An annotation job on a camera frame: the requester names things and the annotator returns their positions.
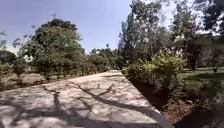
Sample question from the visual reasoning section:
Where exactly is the building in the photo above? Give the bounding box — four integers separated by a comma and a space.
194, 32, 224, 69

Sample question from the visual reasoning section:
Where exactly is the pale stone paved path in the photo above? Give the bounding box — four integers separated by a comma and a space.
0, 70, 174, 128

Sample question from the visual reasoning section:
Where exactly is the bare brown soil strip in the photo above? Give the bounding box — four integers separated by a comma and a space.
128, 78, 224, 128

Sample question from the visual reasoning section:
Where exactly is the grass lawn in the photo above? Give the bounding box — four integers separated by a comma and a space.
179, 67, 224, 98

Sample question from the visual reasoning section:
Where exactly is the row of distant trees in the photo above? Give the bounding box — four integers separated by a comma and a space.
84, 46, 126, 74

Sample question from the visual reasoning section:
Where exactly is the green leafy bush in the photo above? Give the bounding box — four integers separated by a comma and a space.
121, 53, 188, 90

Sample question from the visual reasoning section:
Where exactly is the large round green tree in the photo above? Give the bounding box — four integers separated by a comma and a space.
20, 18, 88, 81

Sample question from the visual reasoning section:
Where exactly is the dry grass ground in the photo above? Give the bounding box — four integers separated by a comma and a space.
0, 71, 84, 92

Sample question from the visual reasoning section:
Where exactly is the row of tall trees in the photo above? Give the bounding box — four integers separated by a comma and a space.
118, 0, 224, 72

